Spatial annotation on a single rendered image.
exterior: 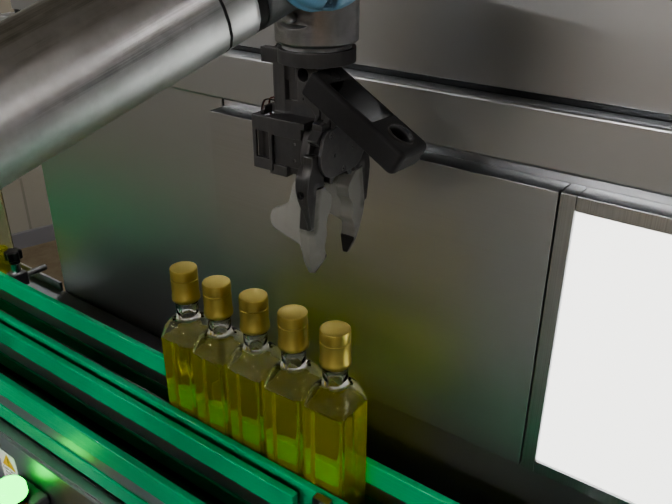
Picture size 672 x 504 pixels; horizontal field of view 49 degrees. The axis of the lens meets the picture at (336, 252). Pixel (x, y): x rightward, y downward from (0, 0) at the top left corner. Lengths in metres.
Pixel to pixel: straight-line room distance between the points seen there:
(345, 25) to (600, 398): 0.45
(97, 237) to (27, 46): 0.93
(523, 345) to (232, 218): 0.43
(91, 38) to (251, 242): 0.61
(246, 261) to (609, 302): 0.49
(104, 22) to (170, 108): 0.66
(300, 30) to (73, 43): 0.27
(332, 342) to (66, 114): 0.43
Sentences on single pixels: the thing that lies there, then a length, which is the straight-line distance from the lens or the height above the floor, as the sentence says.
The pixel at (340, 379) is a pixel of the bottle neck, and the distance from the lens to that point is 0.80.
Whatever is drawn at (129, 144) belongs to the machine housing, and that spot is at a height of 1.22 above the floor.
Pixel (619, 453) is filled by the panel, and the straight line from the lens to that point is 0.85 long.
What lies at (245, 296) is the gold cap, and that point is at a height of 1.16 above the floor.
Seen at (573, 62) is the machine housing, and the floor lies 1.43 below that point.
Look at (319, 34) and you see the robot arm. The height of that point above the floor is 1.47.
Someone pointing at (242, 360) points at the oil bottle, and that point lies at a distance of 0.87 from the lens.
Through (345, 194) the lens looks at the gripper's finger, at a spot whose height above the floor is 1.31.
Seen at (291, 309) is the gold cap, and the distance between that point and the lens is 0.81.
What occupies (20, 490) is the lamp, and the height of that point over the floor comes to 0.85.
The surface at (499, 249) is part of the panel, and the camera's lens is 0.78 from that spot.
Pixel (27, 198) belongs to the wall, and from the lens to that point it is 3.80.
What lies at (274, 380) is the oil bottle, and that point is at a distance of 0.84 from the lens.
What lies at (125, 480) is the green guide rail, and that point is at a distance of 0.98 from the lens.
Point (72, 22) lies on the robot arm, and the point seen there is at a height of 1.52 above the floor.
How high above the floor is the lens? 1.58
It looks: 27 degrees down
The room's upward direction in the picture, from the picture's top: straight up
